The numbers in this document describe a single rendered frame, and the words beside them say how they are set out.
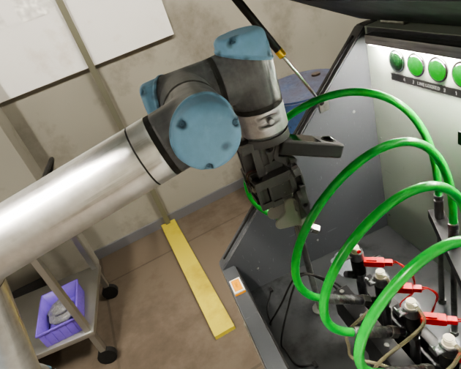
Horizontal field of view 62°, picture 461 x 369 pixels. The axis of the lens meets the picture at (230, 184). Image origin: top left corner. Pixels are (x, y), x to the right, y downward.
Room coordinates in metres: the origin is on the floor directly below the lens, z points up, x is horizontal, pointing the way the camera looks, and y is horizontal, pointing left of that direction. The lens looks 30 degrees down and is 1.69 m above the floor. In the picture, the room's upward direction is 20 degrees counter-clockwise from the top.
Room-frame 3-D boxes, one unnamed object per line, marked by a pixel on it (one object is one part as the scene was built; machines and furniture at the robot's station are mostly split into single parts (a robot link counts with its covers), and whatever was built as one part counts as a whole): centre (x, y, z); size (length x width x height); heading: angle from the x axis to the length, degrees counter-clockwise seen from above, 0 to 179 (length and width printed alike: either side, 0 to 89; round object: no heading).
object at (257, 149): (0.55, -0.07, 1.38); 0.09 x 0.08 x 0.12; 98
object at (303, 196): (0.53, -0.10, 1.32); 0.05 x 0.02 x 0.09; 8
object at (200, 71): (0.52, 0.02, 1.54); 0.11 x 0.11 x 0.08; 5
